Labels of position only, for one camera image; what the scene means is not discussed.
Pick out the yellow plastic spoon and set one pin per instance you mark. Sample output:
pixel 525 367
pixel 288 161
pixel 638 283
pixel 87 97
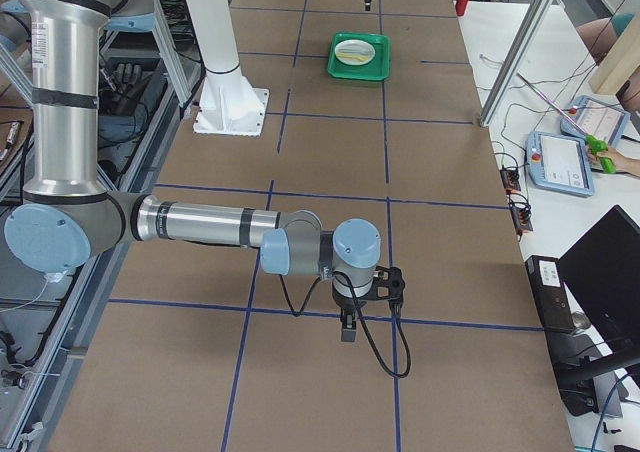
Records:
pixel 357 59

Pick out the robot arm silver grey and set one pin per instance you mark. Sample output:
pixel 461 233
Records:
pixel 67 216

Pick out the pale green plastic fork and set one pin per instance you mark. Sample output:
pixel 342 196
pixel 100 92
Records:
pixel 353 51

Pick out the white round plate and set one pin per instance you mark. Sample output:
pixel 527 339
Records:
pixel 355 43

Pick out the green plastic tray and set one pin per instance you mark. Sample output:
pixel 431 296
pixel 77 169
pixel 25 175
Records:
pixel 377 70

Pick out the black computer box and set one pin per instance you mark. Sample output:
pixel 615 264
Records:
pixel 550 296

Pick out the black monitor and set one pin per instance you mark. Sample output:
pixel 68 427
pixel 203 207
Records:
pixel 601 270

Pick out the teach pendant near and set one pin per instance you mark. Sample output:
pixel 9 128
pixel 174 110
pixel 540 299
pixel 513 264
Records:
pixel 559 163

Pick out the teach pendant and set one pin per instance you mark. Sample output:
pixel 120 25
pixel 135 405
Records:
pixel 604 121
pixel 559 163

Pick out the teach pendant far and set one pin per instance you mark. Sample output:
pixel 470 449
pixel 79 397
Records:
pixel 604 121

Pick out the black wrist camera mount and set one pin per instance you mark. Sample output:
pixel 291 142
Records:
pixel 387 285

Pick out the aluminium frame post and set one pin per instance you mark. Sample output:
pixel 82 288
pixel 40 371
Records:
pixel 525 35

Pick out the white pedestal column with base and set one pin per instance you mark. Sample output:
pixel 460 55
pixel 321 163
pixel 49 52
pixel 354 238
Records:
pixel 229 104

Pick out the reacher grabber tool green handle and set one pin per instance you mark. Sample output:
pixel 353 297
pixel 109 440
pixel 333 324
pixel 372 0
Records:
pixel 596 146

